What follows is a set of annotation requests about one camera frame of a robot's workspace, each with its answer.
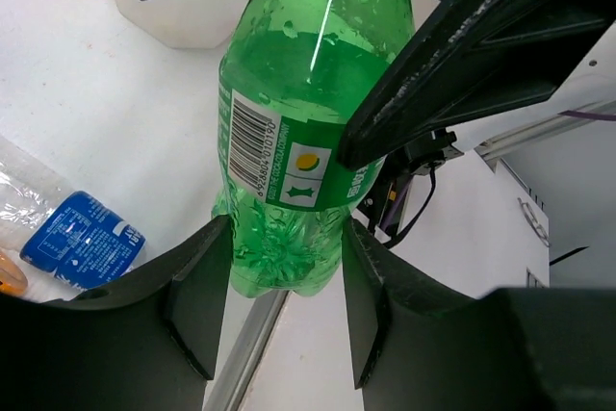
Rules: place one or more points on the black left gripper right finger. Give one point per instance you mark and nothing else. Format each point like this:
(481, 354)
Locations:
(417, 344)

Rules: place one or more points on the green plastic bottle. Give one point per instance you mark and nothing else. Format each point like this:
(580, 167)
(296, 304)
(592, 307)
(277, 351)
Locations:
(294, 73)

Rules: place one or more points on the orange juice bottle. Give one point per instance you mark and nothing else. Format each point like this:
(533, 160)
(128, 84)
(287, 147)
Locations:
(13, 280)

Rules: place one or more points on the white plastic bin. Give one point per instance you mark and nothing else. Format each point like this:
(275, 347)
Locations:
(196, 24)

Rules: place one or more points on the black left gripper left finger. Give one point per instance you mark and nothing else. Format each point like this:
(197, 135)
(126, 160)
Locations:
(147, 341)

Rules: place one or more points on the clear bottle blue label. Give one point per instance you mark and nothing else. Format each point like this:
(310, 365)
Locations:
(60, 230)

